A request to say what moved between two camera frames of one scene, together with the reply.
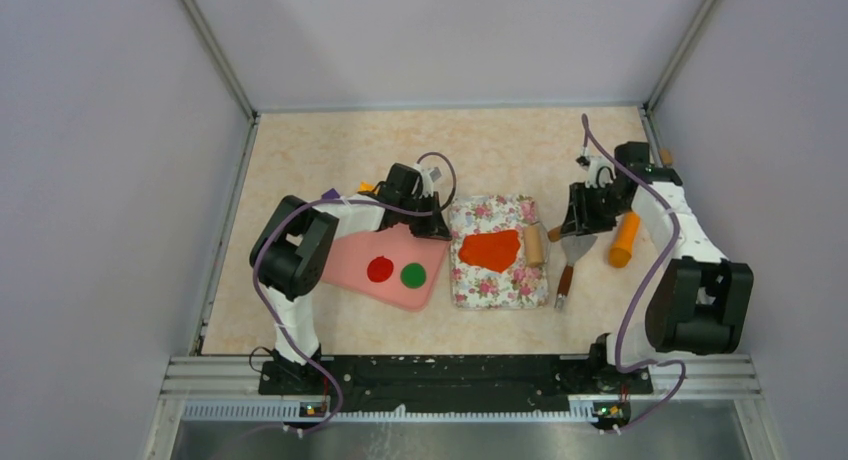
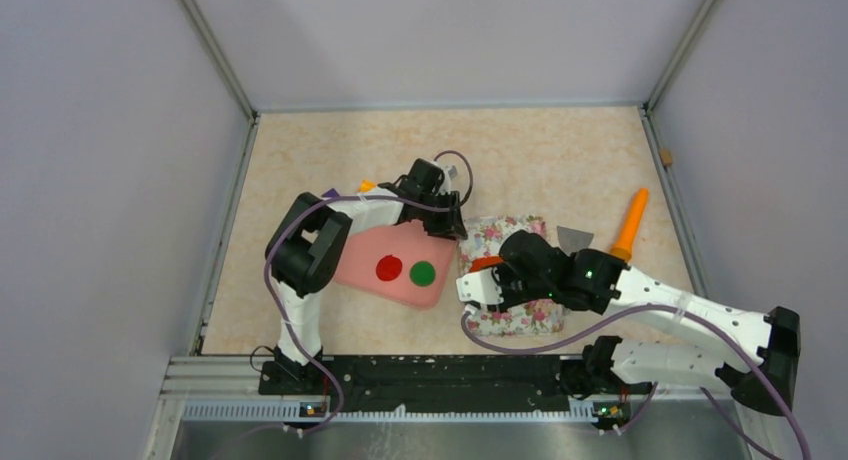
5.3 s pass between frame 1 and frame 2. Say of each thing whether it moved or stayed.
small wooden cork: stayed
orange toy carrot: stayed
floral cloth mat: moved
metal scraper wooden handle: stayed
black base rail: stayed
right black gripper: moved
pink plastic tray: moved
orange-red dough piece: moved
